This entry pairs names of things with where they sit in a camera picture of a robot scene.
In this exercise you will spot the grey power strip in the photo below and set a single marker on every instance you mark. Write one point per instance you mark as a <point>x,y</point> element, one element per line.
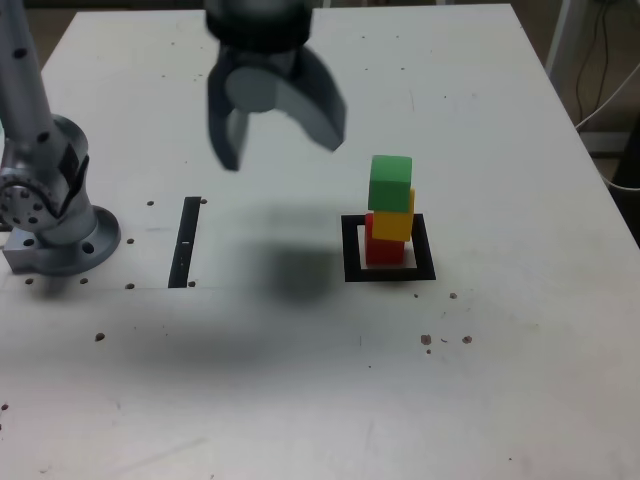
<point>605,142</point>

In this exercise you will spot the black tape square outline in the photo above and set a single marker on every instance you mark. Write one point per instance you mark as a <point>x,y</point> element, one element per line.
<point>350,250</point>

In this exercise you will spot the white metal post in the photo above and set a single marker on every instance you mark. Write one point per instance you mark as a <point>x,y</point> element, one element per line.
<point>559,40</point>

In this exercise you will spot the green cube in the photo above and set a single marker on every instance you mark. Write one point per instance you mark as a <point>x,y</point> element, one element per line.
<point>390,185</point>

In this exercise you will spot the yellow cube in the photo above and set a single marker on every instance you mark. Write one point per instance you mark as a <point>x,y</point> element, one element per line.
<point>392,225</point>

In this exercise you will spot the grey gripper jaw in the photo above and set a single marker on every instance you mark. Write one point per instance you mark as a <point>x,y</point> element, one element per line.
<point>225,135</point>
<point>310,100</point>

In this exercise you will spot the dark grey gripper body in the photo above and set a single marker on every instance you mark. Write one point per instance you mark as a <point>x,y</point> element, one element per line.
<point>260,59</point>

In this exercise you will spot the red cube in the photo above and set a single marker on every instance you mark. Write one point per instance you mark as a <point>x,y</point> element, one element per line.
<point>382,252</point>

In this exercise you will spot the black tape strip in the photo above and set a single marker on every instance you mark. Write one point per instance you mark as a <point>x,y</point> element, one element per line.
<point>182,260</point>

